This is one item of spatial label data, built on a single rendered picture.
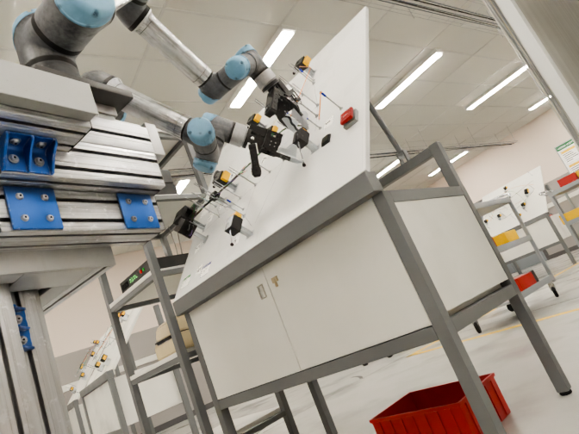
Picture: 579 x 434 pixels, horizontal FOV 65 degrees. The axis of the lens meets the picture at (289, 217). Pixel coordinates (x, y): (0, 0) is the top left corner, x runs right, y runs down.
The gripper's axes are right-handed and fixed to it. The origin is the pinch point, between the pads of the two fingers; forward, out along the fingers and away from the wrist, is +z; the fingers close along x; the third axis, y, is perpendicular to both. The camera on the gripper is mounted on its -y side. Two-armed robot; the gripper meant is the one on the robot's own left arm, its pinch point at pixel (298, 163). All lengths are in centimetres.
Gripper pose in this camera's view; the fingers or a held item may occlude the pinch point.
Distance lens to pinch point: 157.0
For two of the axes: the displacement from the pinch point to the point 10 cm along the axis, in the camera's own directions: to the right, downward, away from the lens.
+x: -1.3, -1.7, 9.8
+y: 3.3, -9.4, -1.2
